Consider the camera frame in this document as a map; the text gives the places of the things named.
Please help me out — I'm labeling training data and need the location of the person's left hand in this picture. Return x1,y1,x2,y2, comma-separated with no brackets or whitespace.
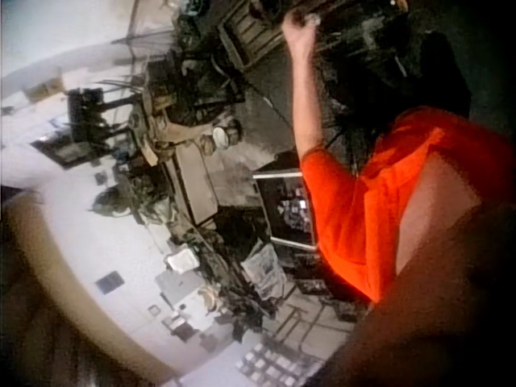
281,8,322,44

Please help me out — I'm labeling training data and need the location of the dark metal machine handle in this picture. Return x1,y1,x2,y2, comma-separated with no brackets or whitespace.
302,0,356,26

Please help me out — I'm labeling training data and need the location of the dark metal workshop machine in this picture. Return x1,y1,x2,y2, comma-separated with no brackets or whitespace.
217,0,472,134

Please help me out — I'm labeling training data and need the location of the white round tin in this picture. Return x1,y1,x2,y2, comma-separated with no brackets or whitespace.
211,125,233,151

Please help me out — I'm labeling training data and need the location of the cluttered metal workbench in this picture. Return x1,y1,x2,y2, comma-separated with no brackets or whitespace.
128,23,251,227

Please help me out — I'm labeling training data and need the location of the black crate with white rim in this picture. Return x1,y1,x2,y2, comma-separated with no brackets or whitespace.
252,170,319,252

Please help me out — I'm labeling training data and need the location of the grey flat metal tray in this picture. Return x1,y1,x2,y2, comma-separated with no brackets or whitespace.
173,145,221,227

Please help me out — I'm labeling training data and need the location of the black machine stand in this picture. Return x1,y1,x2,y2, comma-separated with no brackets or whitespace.
64,86,136,156

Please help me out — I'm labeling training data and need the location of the crumpled newspaper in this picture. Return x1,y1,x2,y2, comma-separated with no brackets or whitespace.
240,241,288,300

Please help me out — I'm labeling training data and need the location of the white rectangular container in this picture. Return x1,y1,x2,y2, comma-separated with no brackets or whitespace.
165,246,200,272

